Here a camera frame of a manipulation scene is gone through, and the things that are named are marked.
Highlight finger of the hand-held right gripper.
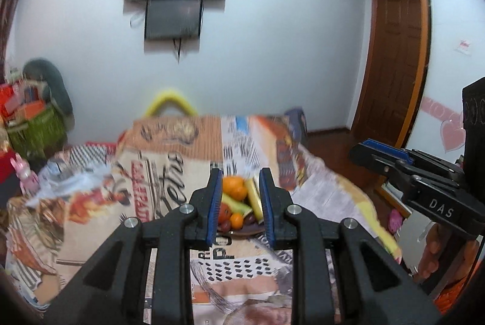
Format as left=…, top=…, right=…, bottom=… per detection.
left=361, top=138, right=466, bottom=176
left=348, top=144, right=419, bottom=194

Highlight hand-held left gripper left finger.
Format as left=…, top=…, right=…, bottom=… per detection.
left=43, top=168, right=224, bottom=325

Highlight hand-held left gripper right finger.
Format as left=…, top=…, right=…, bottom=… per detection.
left=259, top=168, right=442, bottom=325

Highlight red tomato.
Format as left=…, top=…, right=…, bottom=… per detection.
left=217, top=204, right=233, bottom=226

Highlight long yellow banana piece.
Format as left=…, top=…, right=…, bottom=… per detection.
left=244, top=178, right=264, bottom=223

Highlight short yellow banana piece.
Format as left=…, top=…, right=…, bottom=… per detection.
left=221, top=192, right=253, bottom=216

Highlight dark brown round plate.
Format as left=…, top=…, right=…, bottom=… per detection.
left=217, top=221, right=266, bottom=237

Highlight person's right forearm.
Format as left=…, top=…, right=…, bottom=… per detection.
left=432, top=257, right=483, bottom=315

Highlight person's right hand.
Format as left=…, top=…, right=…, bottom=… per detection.
left=416, top=223, right=479, bottom=285

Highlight plain orange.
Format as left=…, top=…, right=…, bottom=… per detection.
left=222, top=176, right=244, bottom=195

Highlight pink heart sticker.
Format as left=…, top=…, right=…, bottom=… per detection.
left=422, top=95, right=467, bottom=154

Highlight newspaper print tablecloth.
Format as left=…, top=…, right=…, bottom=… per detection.
left=5, top=114, right=402, bottom=325

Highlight brown wooden door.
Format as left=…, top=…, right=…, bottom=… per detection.
left=350, top=0, right=431, bottom=152

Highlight blue chair back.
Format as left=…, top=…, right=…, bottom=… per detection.
left=284, top=107, right=308, bottom=144

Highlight yellow chair back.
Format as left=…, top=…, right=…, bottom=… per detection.
left=146, top=87, right=196, bottom=118

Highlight white wardrobe door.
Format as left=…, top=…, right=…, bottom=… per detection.
left=398, top=0, right=485, bottom=168

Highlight pink toy figure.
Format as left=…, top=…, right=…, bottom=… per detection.
left=13, top=154, right=41, bottom=194

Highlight green basket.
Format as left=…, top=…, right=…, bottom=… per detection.
left=5, top=107, right=69, bottom=159

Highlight orange gift boxes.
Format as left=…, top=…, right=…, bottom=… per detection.
left=0, top=80, right=51, bottom=126

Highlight small black wall screen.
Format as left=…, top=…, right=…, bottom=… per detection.
left=144, top=0, right=204, bottom=42

